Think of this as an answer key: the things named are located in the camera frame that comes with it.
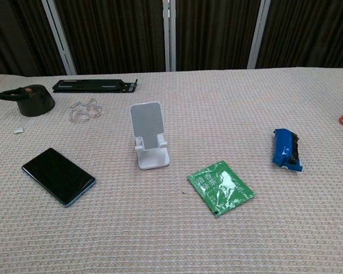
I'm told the black smartphone with blue edge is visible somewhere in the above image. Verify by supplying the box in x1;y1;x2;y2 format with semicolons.
21;147;97;207

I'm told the white phone stand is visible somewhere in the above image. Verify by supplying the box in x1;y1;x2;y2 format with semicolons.
129;102;172;171

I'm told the black metal bracket plate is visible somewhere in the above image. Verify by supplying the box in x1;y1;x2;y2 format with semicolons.
52;79;139;94

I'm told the green tea sachet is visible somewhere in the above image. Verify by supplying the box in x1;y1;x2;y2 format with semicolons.
187;160;256;219

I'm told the clear plastic holder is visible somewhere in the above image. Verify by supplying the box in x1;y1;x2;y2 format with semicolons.
69;97;103;124

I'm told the blue snack wrapper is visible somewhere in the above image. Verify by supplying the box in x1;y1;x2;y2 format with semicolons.
272;128;304;172

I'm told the dark green lidded pot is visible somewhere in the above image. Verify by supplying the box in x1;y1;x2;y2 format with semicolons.
0;84;56;117

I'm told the white metal frame post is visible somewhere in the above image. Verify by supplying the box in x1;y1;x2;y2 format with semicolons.
162;0;177;72
41;0;77;76
246;0;272;69

